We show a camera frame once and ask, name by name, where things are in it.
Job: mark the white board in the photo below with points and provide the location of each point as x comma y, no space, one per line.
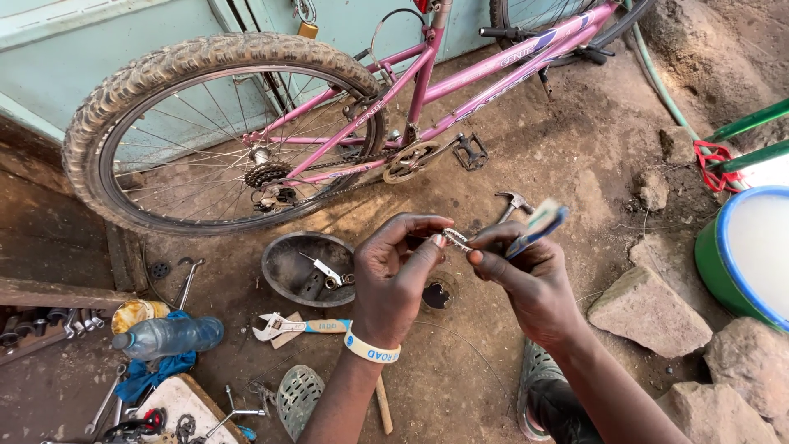
185,401

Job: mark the green basin with blue rim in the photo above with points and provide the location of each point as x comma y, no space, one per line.
752,253

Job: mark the wooden plank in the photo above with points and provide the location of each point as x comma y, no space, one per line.
55,293

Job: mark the pale blue metal door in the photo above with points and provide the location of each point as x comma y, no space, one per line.
74,55

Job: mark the person's black trouser leg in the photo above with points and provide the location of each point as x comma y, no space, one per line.
564,413

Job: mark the silver metal lever part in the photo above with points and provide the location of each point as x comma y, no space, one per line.
325,270

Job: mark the small metal rings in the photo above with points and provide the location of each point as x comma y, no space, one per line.
340,280

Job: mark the small wooden block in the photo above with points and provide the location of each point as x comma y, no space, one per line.
289,338

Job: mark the green metal frame bars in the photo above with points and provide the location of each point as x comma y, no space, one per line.
752,120

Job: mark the bent metal rod tool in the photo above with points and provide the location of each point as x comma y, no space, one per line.
188,283

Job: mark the person's right hand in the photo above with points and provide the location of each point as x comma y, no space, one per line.
536,290

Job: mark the white rubber wristband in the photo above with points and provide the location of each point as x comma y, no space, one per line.
370,351

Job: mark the rusty round metal cup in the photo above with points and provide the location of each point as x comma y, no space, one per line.
436,295

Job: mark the small brown stone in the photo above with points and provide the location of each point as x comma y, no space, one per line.
652,190
676,145

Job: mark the clear plastic water bottle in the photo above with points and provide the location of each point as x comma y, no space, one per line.
172,336

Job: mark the tray of socket tools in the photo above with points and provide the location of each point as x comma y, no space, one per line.
37,327

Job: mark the large rounded brown stone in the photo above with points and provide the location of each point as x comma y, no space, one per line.
752,364

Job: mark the large flat grey stone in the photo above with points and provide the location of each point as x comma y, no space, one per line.
647,314

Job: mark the grey perforated sandal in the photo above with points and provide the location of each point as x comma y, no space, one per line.
535,367
299,398

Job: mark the blue cloth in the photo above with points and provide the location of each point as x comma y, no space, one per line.
148,376

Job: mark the brass padlock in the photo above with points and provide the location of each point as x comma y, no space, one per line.
307,29

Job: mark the blue toothbrush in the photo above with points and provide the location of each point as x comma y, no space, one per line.
539,223

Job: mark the person's left hand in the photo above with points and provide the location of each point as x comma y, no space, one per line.
382,283

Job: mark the steel claw hammer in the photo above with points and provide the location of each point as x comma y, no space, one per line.
515,202

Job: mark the rusty yellow tin can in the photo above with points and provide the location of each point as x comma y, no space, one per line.
132,313

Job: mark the silver combination spanner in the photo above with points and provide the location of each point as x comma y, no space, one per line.
105,401

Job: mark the black round bowl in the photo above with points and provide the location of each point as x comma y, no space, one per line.
289,271

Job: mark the pink bicycle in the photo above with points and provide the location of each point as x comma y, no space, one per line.
431,86

